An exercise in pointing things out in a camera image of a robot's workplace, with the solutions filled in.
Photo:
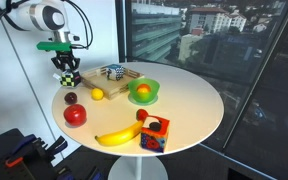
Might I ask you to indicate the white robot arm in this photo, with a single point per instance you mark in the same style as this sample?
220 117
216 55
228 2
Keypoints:
40 16

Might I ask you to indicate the zebra picture block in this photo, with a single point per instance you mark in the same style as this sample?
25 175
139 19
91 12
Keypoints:
70 80

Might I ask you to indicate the red cube with holes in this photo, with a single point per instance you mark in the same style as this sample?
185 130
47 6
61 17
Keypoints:
154 140

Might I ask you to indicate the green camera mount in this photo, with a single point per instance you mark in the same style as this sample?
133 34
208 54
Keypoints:
54 46

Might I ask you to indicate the yellow banana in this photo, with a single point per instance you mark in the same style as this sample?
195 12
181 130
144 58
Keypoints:
120 136

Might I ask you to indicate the orange fruit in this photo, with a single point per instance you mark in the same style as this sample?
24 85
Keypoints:
143 88

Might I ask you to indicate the dark purple plum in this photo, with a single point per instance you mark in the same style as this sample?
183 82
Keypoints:
70 98

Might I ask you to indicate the wooden tray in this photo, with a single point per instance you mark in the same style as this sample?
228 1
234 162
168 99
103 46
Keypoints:
110 87

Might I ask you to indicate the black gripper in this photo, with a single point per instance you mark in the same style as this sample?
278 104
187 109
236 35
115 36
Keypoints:
65 58

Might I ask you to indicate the red apple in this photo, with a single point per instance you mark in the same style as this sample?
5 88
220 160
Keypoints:
75 115

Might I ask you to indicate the yellow lemon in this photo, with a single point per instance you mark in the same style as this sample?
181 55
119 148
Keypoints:
97 94

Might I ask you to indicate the blue picture block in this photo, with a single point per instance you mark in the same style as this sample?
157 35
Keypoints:
115 72

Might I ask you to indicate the blue black clamp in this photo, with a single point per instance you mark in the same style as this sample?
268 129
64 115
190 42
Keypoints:
59 145

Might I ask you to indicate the green plastic bowl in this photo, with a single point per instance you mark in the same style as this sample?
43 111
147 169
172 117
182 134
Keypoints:
144 96

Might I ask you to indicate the blue orange clamp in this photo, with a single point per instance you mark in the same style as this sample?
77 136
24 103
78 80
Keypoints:
20 150

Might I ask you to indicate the white table pedestal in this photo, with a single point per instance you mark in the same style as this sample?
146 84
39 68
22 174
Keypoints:
137 168

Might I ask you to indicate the red strawberry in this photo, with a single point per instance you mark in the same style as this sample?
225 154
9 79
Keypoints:
141 114

